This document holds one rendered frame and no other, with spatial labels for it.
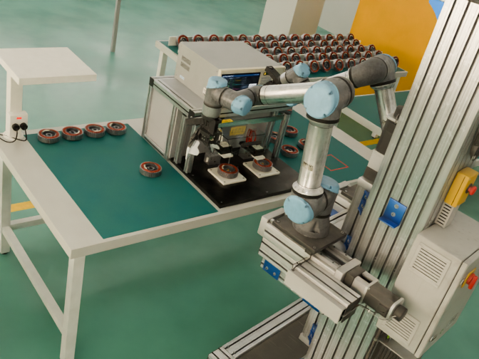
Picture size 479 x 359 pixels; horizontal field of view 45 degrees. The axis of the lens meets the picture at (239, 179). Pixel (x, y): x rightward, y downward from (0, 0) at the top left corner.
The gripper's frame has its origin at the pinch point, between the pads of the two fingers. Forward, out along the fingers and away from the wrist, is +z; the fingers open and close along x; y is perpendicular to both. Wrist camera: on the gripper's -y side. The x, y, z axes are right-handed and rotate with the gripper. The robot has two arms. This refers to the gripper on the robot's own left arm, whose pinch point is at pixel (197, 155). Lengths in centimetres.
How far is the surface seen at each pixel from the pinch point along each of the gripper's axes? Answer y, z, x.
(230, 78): -37, -12, 54
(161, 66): -202, 60, 157
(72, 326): -16, 89, -42
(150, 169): -47, 38, 18
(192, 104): -46, 4, 39
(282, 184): -4, 38, 76
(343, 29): -330, 102, 638
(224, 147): -29, 23, 51
